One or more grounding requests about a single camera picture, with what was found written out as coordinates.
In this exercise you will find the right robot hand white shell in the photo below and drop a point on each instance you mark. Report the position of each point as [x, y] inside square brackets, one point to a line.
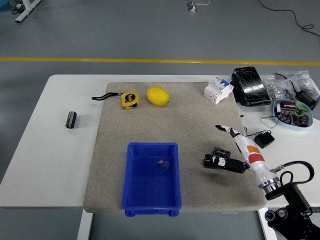
[255, 157]

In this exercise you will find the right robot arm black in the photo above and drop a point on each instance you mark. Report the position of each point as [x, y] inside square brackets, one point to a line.
[295, 197]

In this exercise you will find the blue plastic box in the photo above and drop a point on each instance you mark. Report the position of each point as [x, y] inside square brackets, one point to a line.
[152, 190]

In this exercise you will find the small black power adapter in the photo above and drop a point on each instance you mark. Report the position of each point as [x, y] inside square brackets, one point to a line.
[265, 140]

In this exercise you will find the light blue bowl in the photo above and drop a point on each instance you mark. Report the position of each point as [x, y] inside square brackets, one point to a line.
[281, 122]

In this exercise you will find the small brown capacitor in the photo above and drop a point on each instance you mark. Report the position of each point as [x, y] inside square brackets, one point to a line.
[285, 116]
[305, 121]
[296, 120]

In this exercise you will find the large brown capacitor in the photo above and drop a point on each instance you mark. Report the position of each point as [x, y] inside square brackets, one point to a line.
[288, 105]

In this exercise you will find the green connector pieces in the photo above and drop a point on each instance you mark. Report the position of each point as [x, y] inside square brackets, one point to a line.
[300, 111]

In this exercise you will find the black device in clear wrap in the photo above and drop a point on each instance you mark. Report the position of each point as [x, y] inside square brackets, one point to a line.
[251, 87]

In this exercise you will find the clear bag of metal nuts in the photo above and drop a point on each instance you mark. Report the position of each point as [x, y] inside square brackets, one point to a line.
[275, 90]

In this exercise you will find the white circuit breaker blue lever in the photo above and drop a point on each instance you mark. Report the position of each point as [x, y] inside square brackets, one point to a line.
[217, 91]

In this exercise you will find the large black power adapter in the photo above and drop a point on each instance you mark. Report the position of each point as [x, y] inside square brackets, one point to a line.
[306, 98]

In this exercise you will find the white table leg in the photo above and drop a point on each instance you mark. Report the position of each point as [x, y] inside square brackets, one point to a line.
[271, 235]
[85, 225]

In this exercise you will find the grey-brown mat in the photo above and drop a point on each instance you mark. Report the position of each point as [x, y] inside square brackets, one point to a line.
[175, 120]

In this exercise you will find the clear bag of small parts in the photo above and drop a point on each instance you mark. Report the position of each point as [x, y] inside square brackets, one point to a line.
[303, 80]

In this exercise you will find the small clear bag with part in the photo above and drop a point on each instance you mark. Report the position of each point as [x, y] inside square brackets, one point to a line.
[162, 164]

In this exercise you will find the yellow lemon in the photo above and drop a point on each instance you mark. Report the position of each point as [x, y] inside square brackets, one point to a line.
[158, 96]

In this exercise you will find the white desk frame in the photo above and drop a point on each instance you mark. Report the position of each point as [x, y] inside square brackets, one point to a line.
[25, 11]

